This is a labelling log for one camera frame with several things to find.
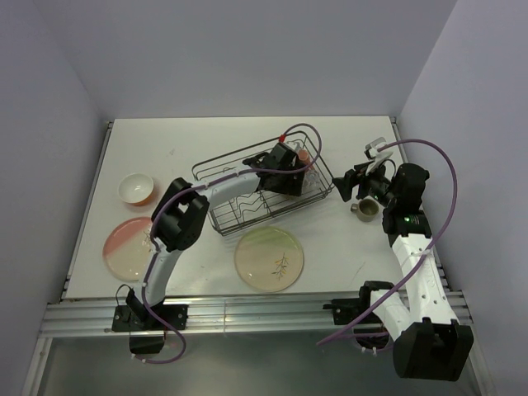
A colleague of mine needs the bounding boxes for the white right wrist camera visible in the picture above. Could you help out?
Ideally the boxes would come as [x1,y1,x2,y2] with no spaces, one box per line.
[365,137,393,175]

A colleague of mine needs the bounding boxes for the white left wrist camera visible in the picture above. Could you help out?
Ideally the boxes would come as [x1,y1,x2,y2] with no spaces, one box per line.
[279,134,302,163]

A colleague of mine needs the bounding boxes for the pink and cream plate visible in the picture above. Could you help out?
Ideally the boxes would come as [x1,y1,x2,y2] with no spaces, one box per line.
[102,217,152,282]

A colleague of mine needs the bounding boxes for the grey-green ceramic cup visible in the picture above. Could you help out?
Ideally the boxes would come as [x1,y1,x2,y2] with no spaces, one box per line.
[351,199,380,223]

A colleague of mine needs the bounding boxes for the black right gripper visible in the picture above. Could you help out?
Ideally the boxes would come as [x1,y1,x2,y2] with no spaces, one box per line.
[332,158,398,208]

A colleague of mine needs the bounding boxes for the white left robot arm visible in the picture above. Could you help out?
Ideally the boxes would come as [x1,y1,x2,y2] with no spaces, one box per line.
[126,143,311,329]

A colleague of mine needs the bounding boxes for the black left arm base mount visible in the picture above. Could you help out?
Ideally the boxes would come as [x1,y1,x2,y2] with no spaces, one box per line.
[111,285,188,357]

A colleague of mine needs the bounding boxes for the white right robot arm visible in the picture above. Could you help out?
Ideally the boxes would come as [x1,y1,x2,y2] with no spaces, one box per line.
[332,162,474,382]

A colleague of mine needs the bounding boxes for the orange and white bowl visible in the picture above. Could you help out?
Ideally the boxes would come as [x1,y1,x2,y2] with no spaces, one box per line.
[117,173,155,206]

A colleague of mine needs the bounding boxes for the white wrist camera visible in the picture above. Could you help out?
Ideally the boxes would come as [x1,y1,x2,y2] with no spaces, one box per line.
[365,137,393,175]
[279,134,302,163]

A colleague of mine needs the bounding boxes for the clear glass cup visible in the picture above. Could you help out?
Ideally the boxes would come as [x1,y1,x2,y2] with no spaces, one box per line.
[303,167,320,191]

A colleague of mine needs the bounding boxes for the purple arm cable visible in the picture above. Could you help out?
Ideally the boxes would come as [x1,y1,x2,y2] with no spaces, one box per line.
[113,123,324,366]
[316,139,458,352]

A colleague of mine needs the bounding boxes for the dark wire dish rack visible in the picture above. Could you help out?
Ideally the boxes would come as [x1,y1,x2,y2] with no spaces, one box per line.
[191,139,333,236]

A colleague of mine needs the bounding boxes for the green and cream plate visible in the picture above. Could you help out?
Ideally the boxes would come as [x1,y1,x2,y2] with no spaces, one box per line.
[233,226,304,293]

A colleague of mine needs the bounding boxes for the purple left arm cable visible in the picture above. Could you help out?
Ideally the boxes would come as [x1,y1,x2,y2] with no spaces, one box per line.
[113,123,324,366]

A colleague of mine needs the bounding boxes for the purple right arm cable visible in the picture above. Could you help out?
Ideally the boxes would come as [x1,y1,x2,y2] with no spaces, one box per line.
[316,139,458,352]

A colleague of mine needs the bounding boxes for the aluminium frame rail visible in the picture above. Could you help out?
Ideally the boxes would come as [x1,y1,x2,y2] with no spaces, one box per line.
[40,290,474,337]

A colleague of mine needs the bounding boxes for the pink ceramic mug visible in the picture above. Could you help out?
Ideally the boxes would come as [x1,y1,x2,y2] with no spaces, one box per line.
[297,149,311,166]

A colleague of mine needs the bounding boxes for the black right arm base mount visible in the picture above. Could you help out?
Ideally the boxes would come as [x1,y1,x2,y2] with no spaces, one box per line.
[323,296,370,326]

